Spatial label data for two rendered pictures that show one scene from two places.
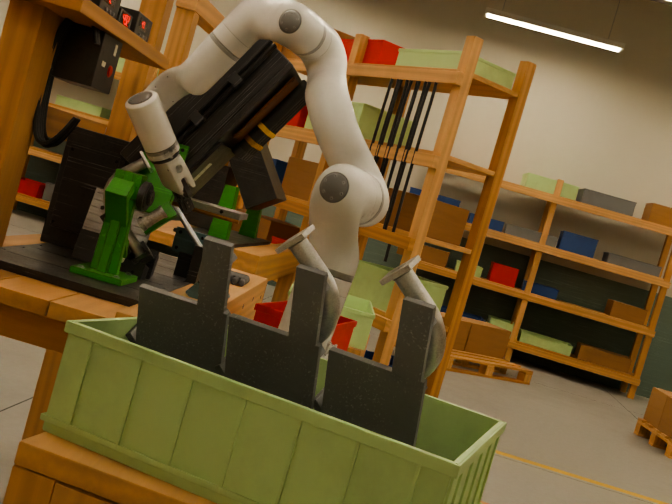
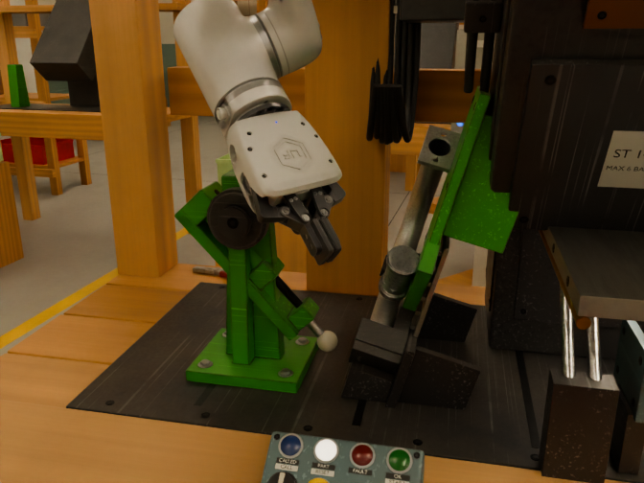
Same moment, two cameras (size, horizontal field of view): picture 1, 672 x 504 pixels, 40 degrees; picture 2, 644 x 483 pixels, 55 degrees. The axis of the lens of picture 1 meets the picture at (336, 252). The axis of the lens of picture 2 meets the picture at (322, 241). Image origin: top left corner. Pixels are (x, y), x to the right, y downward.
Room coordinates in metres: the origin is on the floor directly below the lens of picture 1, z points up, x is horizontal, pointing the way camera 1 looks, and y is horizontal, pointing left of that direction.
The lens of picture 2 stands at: (2.51, -0.20, 1.32)
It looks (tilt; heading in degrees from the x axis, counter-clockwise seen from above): 18 degrees down; 100
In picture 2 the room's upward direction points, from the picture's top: straight up
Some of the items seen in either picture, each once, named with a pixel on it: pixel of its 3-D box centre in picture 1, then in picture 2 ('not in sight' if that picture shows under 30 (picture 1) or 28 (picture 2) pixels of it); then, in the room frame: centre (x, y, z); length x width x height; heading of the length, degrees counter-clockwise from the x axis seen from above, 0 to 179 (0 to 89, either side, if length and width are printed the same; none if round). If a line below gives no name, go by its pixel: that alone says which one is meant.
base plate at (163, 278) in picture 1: (119, 265); (519, 375); (2.64, 0.58, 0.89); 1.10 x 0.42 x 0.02; 178
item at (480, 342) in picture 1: (467, 344); not in sight; (9.30, -1.53, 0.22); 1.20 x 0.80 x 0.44; 125
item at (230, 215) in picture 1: (179, 200); (625, 244); (2.71, 0.48, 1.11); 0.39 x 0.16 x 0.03; 88
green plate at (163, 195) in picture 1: (160, 176); (480, 180); (2.56, 0.52, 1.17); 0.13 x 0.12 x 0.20; 178
